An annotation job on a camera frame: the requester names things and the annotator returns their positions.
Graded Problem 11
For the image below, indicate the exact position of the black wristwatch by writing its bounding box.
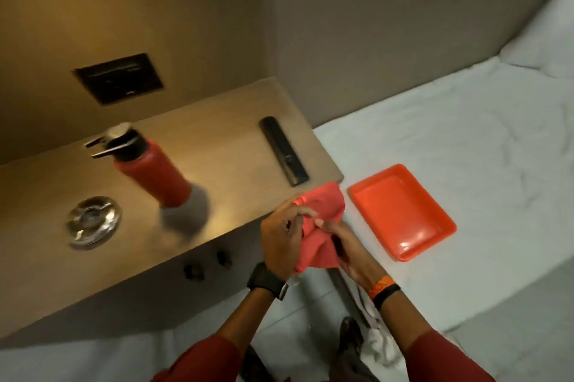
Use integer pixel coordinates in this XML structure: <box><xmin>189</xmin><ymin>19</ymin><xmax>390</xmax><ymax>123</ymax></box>
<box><xmin>247</xmin><ymin>262</ymin><xmax>290</xmax><ymax>302</ymax></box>

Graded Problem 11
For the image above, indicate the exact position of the person's right hand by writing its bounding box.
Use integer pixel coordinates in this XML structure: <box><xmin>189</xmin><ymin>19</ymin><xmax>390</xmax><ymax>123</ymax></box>
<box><xmin>314</xmin><ymin>218</ymin><xmax>393</xmax><ymax>294</ymax></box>

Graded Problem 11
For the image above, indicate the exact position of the wooden bedside table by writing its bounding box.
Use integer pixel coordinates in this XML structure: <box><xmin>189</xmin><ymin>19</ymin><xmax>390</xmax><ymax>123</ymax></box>
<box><xmin>0</xmin><ymin>77</ymin><xmax>344</xmax><ymax>343</ymax></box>

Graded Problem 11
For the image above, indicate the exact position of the black wall switch panel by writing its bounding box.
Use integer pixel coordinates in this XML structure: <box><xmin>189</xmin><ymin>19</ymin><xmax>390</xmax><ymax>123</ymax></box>
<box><xmin>73</xmin><ymin>53</ymin><xmax>165</xmax><ymax>106</ymax></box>

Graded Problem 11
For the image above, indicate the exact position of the white pillow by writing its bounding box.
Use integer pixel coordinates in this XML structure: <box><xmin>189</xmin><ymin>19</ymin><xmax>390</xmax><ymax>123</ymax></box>
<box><xmin>499</xmin><ymin>0</ymin><xmax>574</xmax><ymax>80</ymax></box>

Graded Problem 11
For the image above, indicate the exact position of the person's right forearm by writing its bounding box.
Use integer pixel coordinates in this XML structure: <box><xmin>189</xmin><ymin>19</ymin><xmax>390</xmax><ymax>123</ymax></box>
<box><xmin>376</xmin><ymin>294</ymin><xmax>496</xmax><ymax>382</ymax></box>

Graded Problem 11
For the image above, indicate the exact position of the white cloth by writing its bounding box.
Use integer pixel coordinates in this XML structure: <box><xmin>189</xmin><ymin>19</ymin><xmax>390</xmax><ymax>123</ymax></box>
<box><xmin>357</xmin><ymin>285</ymin><xmax>406</xmax><ymax>370</ymax></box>

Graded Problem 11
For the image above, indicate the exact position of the black shoe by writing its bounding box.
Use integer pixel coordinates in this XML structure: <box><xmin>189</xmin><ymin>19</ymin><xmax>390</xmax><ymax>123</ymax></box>
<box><xmin>241</xmin><ymin>345</ymin><xmax>275</xmax><ymax>382</ymax></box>
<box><xmin>334</xmin><ymin>316</ymin><xmax>382</xmax><ymax>382</ymax></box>

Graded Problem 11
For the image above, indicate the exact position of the red cloth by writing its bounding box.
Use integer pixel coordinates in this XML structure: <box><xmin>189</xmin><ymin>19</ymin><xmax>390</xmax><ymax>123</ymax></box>
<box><xmin>291</xmin><ymin>182</ymin><xmax>346</xmax><ymax>274</ymax></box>

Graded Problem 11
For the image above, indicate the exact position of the orange wristband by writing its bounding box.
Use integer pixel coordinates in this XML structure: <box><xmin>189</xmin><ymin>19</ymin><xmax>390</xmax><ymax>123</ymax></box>
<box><xmin>368</xmin><ymin>276</ymin><xmax>396</xmax><ymax>300</ymax></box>

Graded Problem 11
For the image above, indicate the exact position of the bed with white sheet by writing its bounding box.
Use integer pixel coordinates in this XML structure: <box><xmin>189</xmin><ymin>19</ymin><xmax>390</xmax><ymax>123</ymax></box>
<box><xmin>309</xmin><ymin>56</ymin><xmax>574</xmax><ymax>334</ymax></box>

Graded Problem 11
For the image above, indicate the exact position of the person's left hand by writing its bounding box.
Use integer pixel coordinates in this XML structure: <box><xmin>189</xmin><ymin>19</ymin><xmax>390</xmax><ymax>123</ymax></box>
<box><xmin>260</xmin><ymin>203</ymin><xmax>320</xmax><ymax>281</ymax></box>

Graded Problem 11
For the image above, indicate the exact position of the black remote control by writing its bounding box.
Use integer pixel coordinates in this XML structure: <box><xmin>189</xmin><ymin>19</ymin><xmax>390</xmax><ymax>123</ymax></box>
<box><xmin>259</xmin><ymin>116</ymin><xmax>310</xmax><ymax>188</ymax></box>

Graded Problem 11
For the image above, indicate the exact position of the red bottle with black lid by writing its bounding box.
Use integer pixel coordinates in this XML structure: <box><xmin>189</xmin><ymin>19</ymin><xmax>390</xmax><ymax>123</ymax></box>
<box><xmin>84</xmin><ymin>123</ymin><xmax>194</xmax><ymax>210</ymax></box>

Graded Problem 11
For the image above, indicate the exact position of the dark bed frame leg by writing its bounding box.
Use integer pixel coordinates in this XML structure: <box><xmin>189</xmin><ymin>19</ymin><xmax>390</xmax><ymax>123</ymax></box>
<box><xmin>326</xmin><ymin>267</ymin><xmax>373</xmax><ymax>329</ymax></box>

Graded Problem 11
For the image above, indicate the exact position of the person's left forearm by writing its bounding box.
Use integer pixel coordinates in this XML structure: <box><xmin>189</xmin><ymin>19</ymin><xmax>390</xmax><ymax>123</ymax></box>
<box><xmin>152</xmin><ymin>281</ymin><xmax>288</xmax><ymax>382</ymax></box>

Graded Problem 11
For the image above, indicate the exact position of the orange plastic tray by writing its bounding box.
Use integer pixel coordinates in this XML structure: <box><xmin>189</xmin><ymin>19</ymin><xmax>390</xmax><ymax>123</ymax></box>
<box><xmin>347</xmin><ymin>164</ymin><xmax>457</xmax><ymax>263</ymax></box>

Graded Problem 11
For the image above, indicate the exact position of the black wristband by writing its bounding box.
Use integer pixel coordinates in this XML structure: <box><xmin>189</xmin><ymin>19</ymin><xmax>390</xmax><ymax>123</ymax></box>
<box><xmin>372</xmin><ymin>284</ymin><xmax>402</xmax><ymax>311</ymax></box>

